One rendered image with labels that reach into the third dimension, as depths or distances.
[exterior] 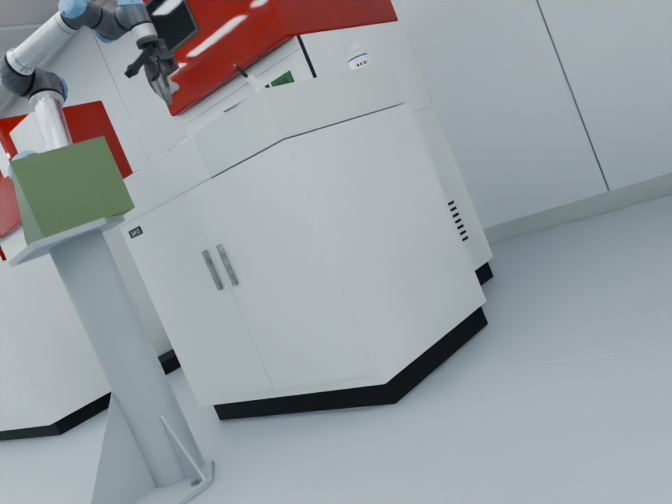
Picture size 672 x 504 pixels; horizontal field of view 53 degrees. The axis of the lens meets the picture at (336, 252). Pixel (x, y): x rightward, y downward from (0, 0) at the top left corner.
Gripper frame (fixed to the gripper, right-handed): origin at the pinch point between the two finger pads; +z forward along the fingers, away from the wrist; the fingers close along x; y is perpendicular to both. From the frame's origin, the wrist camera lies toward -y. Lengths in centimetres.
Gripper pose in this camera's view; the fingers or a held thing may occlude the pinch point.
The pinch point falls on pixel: (167, 101)
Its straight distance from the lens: 228.6
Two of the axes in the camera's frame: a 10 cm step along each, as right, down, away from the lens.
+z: 3.8, 9.2, 0.8
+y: 6.2, -3.2, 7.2
